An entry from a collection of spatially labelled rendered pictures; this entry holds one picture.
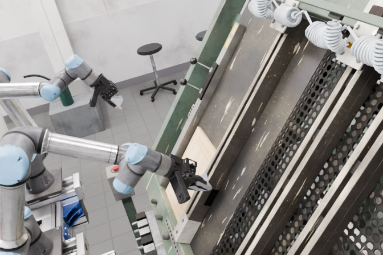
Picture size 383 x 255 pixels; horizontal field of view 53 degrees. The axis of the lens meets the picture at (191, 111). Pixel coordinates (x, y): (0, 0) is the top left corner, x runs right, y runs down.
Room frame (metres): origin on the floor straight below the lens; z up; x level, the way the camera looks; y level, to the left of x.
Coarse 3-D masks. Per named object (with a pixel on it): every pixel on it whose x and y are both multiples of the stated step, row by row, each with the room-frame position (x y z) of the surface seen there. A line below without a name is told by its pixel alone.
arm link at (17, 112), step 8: (0, 72) 1.87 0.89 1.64; (8, 72) 1.91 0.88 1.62; (0, 80) 1.83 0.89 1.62; (8, 80) 1.89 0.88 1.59; (0, 104) 1.84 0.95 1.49; (8, 104) 1.82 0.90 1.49; (16, 104) 1.84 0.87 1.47; (8, 112) 1.82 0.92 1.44; (16, 112) 1.82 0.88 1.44; (24, 112) 1.85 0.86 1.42; (16, 120) 1.82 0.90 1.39; (24, 120) 1.82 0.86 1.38; (32, 120) 1.86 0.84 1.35
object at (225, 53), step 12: (240, 24) 1.78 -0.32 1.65; (228, 36) 1.81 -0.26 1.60; (240, 36) 1.78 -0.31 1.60; (228, 48) 1.76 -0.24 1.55; (228, 60) 1.76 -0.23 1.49; (216, 72) 1.75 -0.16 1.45; (216, 84) 1.74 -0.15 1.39; (204, 96) 1.73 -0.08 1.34; (204, 108) 1.73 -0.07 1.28; (192, 120) 1.71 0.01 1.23; (192, 132) 1.71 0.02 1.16; (180, 144) 1.70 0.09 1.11; (180, 156) 1.69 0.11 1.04; (168, 180) 1.67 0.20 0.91
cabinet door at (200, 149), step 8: (200, 128) 1.65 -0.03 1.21; (200, 136) 1.60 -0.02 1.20; (192, 144) 1.62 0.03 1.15; (200, 144) 1.56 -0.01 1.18; (208, 144) 1.50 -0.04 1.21; (192, 152) 1.59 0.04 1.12; (200, 152) 1.53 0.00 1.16; (208, 152) 1.46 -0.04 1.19; (200, 160) 1.49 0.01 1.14; (208, 160) 1.43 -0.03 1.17; (200, 168) 1.45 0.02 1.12; (168, 192) 1.58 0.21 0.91; (192, 192) 1.40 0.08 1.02; (176, 200) 1.48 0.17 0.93; (176, 208) 1.44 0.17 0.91; (184, 208) 1.39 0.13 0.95; (176, 216) 1.41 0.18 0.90
